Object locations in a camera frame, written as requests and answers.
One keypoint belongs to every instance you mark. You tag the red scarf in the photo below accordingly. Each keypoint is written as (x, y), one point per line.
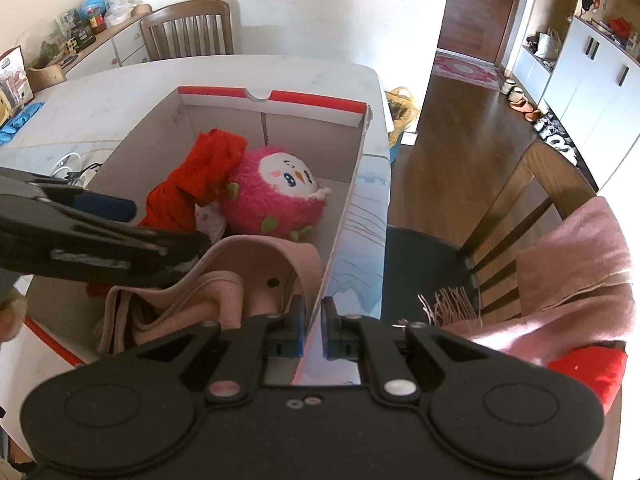
(200, 170)

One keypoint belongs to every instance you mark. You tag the small wooden crate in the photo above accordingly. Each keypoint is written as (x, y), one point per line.
(47, 80)

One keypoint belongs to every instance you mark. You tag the blue globe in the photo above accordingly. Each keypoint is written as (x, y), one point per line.
(95, 4)

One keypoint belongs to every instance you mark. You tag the white plastic bag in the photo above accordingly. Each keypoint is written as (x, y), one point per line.
(120, 10)

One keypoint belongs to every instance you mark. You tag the person's left hand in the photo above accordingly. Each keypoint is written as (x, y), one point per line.
(10, 321)

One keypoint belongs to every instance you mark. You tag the red patterned rug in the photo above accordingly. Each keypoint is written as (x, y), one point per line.
(465, 67)

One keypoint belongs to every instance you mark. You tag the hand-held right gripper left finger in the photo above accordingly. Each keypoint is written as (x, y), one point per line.
(300, 342)

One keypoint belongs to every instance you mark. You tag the red bag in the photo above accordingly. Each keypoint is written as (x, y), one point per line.
(621, 26)

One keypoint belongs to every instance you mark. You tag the row of shoes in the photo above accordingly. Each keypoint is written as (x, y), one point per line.
(550, 132)

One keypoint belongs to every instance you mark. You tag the white sideboard wooden top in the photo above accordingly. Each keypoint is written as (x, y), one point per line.
(130, 40)

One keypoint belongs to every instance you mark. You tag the brown wooden door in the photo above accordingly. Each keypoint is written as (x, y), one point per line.
(475, 5)

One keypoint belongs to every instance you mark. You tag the white tote bag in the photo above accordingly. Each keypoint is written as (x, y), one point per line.
(550, 47)

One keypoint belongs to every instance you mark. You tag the red jar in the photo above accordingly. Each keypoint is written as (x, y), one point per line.
(97, 25)

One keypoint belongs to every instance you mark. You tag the pink fringed scarf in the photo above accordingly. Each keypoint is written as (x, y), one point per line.
(575, 280)

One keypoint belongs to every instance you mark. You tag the white tall cabinet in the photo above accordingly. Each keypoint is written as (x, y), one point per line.
(590, 90)

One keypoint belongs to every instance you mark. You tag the white paper tag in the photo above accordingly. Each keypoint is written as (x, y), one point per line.
(210, 222)

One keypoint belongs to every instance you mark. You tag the pink round plush toy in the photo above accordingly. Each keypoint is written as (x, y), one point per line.
(270, 205)

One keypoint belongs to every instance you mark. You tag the blue cloth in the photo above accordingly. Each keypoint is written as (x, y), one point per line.
(20, 122)

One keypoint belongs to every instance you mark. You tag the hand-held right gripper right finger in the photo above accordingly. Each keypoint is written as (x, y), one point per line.
(325, 345)

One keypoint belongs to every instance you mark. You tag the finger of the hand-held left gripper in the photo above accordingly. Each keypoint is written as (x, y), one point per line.
(100, 245)
(105, 207)

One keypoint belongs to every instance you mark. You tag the colourful toy package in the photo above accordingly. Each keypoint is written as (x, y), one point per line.
(15, 80)

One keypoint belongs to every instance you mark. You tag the pink fleece hat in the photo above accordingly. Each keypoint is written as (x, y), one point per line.
(210, 290)

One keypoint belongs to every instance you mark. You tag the red cloth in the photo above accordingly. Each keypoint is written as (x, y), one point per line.
(595, 370)

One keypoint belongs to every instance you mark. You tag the yellow plastic bag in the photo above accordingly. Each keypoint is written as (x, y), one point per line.
(407, 115)

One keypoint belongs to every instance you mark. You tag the red-rimmed cardboard box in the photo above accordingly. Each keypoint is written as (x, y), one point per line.
(310, 150)

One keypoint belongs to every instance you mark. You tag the light wooden chair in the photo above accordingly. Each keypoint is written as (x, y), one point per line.
(185, 6)

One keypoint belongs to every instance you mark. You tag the dark wooden chair black seat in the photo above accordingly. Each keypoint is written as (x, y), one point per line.
(425, 265)

